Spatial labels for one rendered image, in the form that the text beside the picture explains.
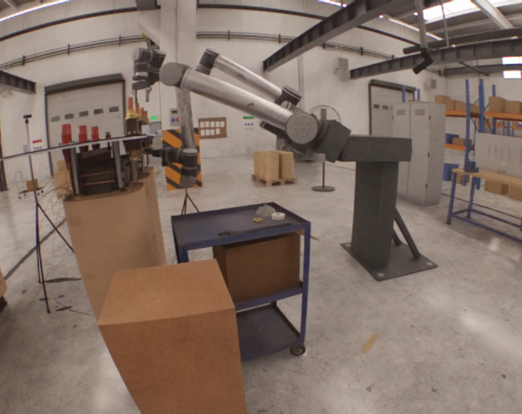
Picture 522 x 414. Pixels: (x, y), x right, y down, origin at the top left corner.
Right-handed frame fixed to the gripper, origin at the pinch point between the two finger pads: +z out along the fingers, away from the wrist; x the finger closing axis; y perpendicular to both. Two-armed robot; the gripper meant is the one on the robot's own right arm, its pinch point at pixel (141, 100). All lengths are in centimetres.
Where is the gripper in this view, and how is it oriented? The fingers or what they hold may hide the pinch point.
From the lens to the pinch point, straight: 206.0
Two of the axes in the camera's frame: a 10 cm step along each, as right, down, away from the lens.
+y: 0.8, -2.8, 9.6
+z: 0.3, 9.6, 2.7
